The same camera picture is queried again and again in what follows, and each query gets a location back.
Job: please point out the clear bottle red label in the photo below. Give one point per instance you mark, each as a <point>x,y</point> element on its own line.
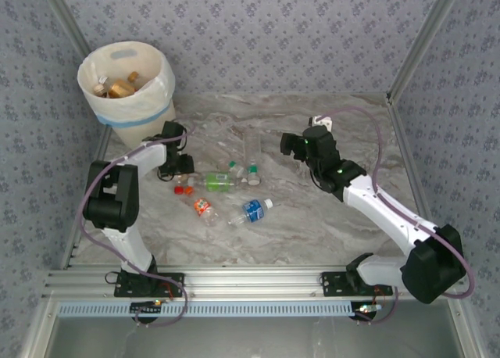
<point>186,178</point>

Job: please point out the clear bottle green label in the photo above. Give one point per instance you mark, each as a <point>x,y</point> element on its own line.
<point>216,181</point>

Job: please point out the aluminium frame corner post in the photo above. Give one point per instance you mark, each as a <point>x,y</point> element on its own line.
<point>422,41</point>

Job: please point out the clear bottle orange label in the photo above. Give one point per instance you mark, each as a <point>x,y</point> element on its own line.
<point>202,206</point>

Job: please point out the small electronics board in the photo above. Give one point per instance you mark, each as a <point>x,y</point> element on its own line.
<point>146,308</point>
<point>365,309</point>

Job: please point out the clear plastic bottle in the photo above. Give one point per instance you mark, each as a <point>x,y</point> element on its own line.
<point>104,79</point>
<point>252,149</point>

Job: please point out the grey metal panel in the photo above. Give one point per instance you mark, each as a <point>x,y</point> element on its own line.
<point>254,338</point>

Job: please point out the small clear bottle green cap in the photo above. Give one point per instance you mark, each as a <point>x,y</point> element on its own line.
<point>254,176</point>
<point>233,164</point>

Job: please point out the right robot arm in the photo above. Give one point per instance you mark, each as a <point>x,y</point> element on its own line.
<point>383,205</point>

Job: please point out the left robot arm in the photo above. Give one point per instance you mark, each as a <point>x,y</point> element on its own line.
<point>113,194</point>

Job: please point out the aluminium side rail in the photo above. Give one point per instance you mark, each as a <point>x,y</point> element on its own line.
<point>72,248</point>
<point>402,139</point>

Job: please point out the cream waste bin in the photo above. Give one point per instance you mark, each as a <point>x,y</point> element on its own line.
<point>136,133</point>

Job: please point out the clear bottle blue label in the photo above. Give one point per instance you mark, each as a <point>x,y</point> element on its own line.
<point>253,210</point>

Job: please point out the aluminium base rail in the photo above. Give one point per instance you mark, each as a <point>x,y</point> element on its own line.
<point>254,280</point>

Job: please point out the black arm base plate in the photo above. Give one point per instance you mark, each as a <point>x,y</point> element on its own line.
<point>332,289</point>
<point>160,292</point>

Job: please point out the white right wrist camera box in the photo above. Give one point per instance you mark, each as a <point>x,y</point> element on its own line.
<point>323,122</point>

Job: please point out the clear bottle brown cap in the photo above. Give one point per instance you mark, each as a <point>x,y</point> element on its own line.
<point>133,76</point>

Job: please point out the small gold bottle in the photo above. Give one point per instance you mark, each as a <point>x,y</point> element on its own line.
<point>121,89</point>

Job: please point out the orange bottle cap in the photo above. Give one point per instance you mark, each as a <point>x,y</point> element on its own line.
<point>189,190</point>

